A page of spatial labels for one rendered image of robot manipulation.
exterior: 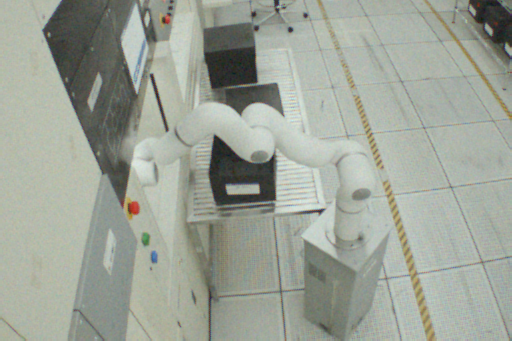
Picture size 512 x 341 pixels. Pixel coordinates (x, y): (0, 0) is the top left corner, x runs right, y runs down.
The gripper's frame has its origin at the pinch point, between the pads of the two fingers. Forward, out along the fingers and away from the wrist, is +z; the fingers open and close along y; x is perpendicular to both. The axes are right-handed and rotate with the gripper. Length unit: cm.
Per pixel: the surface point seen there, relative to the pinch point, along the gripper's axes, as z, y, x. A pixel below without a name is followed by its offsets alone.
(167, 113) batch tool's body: -30, 43, -8
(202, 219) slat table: -40, 13, -44
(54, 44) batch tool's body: -29, -31, 70
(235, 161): -55, 45, -43
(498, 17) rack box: -288, 222, -73
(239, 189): -57, 21, -35
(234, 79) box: -56, 107, -39
